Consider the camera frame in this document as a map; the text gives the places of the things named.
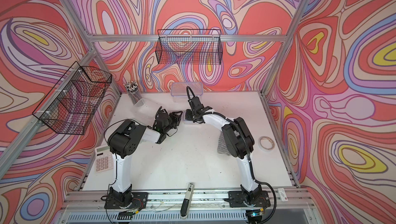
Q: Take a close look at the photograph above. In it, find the black wire basket back wall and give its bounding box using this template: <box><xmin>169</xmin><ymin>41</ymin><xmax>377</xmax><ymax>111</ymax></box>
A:
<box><xmin>155</xmin><ymin>29</ymin><xmax>223</xmax><ymax>65</ymax></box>

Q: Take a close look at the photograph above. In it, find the mesh pen cup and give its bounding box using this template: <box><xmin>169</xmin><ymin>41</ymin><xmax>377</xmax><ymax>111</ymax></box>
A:
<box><xmin>124</xmin><ymin>81</ymin><xmax>142</xmax><ymax>104</ymax></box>

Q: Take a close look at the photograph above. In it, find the black white marker pen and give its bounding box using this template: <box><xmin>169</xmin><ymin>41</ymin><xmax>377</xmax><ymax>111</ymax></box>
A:
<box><xmin>180</xmin><ymin>182</ymin><xmax>194</xmax><ymax>219</ymax></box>

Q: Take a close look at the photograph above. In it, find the tape roll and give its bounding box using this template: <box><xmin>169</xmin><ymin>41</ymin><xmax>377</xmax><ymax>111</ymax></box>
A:
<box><xmin>259</xmin><ymin>136</ymin><xmax>275</xmax><ymax>151</ymax></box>

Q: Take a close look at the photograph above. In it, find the large clear box blue lid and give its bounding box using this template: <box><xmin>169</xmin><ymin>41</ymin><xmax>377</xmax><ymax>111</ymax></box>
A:
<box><xmin>171</xmin><ymin>82</ymin><xmax>203</xmax><ymax>103</ymax></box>

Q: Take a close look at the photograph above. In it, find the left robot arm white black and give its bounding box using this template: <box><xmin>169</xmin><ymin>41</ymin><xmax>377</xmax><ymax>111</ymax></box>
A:
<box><xmin>105</xmin><ymin>108</ymin><xmax>183</xmax><ymax>209</ymax></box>

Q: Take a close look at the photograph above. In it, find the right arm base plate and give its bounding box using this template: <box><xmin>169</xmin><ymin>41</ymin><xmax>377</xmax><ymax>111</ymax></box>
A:
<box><xmin>224</xmin><ymin>191</ymin><xmax>271</xmax><ymax>209</ymax></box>

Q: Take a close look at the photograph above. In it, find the black wire basket wall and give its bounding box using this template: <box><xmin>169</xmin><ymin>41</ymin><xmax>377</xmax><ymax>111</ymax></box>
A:
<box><xmin>155</xmin><ymin>29</ymin><xmax>223</xmax><ymax>65</ymax></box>
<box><xmin>32</xmin><ymin>62</ymin><xmax>112</xmax><ymax>135</ymax></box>

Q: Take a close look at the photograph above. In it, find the white calculator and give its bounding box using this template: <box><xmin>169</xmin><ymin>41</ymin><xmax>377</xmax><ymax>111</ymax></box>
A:
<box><xmin>94</xmin><ymin>145</ymin><xmax>113</xmax><ymax>173</ymax></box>

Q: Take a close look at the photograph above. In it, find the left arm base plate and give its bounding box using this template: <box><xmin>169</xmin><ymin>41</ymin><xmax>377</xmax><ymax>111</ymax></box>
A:
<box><xmin>104</xmin><ymin>192</ymin><xmax>149</xmax><ymax>210</ymax></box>

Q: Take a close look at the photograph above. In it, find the black wire basket left wall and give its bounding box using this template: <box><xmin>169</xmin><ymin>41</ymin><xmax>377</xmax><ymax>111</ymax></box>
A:
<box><xmin>32</xmin><ymin>62</ymin><xmax>112</xmax><ymax>135</ymax></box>

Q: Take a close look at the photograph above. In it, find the small clear box blue lid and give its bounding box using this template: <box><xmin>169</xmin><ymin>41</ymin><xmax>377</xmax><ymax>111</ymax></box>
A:
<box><xmin>183</xmin><ymin>112</ymin><xmax>196</xmax><ymax>125</ymax></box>

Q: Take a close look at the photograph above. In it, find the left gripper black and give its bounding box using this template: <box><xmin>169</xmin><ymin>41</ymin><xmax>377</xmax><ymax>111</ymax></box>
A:
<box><xmin>163</xmin><ymin>111</ymin><xmax>184</xmax><ymax>135</ymax></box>

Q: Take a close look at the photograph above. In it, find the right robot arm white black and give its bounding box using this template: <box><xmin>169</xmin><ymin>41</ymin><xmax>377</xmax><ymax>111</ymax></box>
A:
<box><xmin>188</xmin><ymin>96</ymin><xmax>262</xmax><ymax>205</ymax></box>

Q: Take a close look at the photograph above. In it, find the grey striped cloth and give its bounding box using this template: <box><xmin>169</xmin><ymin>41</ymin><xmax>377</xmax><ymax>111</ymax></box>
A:
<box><xmin>217</xmin><ymin>133</ymin><xmax>231</xmax><ymax>156</ymax></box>

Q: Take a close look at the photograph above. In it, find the white red label tag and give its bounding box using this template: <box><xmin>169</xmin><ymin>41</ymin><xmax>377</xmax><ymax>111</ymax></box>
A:
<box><xmin>277</xmin><ymin>188</ymin><xmax>288</xmax><ymax>202</ymax></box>

